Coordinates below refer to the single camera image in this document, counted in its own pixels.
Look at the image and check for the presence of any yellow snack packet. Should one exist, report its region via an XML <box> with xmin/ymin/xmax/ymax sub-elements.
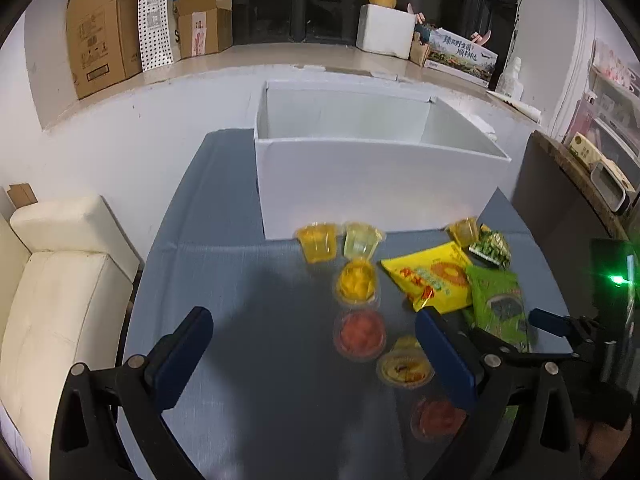
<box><xmin>381</xmin><ymin>241</ymin><xmax>475</xmax><ymax>313</ymax></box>

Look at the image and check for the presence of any printed landscape carton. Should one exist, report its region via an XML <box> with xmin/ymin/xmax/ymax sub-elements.
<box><xmin>426</xmin><ymin>28</ymin><xmax>499</xmax><ymax>87</ymax></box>

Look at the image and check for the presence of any large green seaweed packet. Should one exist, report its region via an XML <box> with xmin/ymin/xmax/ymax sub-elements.
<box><xmin>462</xmin><ymin>265</ymin><xmax>532</xmax><ymax>353</ymax></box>

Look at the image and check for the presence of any cream leather sofa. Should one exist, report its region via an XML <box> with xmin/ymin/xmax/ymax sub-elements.
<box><xmin>0</xmin><ymin>194</ymin><xmax>141</xmax><ymax>476</ymax></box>

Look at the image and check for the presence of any dark window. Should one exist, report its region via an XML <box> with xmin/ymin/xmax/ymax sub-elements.
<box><xmin>192</xmin><ymin>0</ymin><xmax>523</xmax><ymax>51</ymax></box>

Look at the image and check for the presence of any dark wooden side table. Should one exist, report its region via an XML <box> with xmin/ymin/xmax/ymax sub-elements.
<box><xmin>512</xmin><ymin>130</ymin><xmax>631</xmax><ymax>321</ymax></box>

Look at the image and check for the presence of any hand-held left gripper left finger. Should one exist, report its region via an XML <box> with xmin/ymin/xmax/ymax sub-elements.
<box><xmin>50</xmin><ymin>306</ymin><xmax>215</xmax><ymax>480</ymax></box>

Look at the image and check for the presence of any wire shelf with goods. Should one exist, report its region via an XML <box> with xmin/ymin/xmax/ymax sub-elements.
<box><xmin>565</xmin><ymin>37</ymin><xmax>640</xmax><ymax>181</ymax></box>

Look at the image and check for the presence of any white rounded container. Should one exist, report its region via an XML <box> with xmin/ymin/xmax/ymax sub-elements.
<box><xmin>590</xmin><ymin>157</ymin><xmax>633</xmax><ymax>216</ymax></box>

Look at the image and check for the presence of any white foam box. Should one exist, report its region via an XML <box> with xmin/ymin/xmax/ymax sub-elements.
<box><xmin>356</xmin><ymin>4</ymin><xmax>417</xmax><ymax>59</ymax></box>

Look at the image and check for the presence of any orange-yellow jelly cup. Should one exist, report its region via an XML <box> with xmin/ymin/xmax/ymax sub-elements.
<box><xmin>296</xmin><ymin>222</ymin><xmax>341</xmax><ymax>265</ymax></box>

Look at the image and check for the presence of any white cardboard box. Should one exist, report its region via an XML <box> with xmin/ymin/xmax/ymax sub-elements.
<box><xmin>253</xmin><ymin>80</ymin><xmax>512</xmax><ymax>241</ymax></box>

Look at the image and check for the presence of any small green snack packet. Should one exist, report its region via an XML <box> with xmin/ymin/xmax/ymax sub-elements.
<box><xmin>469</xmin><ymin>224</ymin><xmax>512</xmax><ymax>267</ymax></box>

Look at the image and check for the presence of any small open cardboard box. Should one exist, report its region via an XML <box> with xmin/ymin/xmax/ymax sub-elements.
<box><xmin>173</xmin><ymin>0</ymin><xmax>234</xmax><ymax>59</ymax></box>

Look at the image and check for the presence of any large brown cardboard box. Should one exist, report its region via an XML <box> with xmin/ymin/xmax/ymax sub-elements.
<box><xmin>66</xmin><ymin>0</ymin><xmax>143</xmax><ymax>100</ymax></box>

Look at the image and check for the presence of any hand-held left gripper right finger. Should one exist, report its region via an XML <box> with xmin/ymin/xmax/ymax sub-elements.
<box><xmin>415</xmin><ymin>307</ymin><xmax>581</xmax><ymax>480</ymax></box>

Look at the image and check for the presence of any small yellow jelly cup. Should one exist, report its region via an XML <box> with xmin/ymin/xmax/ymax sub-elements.
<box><xmin>445</xmin><ymin>217</ymin><xmax>482</xmax><ymax>248</ymax></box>

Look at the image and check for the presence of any white dotted strip board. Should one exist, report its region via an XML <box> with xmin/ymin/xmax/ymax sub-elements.
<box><xmin>137</xmin><ymin>0</ymin><xmax>175</xmax><ymax>72</ymax></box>

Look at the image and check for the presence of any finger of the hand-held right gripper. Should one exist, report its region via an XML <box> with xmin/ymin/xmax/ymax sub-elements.
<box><xmin>529</xmin><ymin>308</ymin><xmax>601</xmax><ymax>356</ymax></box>

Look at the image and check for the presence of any pale yellow jelly cup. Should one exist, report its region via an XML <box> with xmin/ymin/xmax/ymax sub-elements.
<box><xmin>343</xmin><ymin>221</ymin><xmax>387</xmax><ymax>260</ymax></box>

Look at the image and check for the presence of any blue-grey tablecloth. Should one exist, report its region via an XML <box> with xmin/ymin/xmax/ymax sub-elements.
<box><xmin>122</xmin><ymin>129</ymin><xmax>576</xmax><ymax>480</ymax></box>

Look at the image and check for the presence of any yellow tissue pack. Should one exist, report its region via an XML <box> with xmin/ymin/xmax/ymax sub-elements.
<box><xmin>569</xmin><ymin>131</ymin><xmax>603</xmax><ymax>171</ymax></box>

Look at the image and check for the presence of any yellow fruit jelly cup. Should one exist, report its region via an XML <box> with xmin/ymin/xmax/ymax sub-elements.
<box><xmin>376</xmin><ymin>337</ymin><xmax>433</xmax><ymax>390</ymax></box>

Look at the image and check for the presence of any brown cardboard scrap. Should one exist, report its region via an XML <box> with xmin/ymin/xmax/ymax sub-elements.
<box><xmin>4</xmin><ymin>183</ymin><xmax>38</xmax><ymax>209</ymax></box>

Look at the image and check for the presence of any orange fruit jelly cup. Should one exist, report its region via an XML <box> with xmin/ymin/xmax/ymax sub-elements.
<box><xmin>332</xmin><ymin>256</ymin><xmax>381</xmax><ymax>307</ymax></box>

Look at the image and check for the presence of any red jelly cup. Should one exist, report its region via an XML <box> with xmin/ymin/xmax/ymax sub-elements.
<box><xmin>333</xmin><ymin>308</ymin><xmax>389</xmax><ymax>359</ymax></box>
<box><xmin>410</xmin><ymin>395</ymin><xmax>468</xmax><ymax>442</ymax></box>

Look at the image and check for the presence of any white plastic bottle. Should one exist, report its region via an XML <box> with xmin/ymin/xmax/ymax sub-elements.
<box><xmin>497</xmin><ymin>56</ymin><xmax>523</xmax><ymax>98</ymax></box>

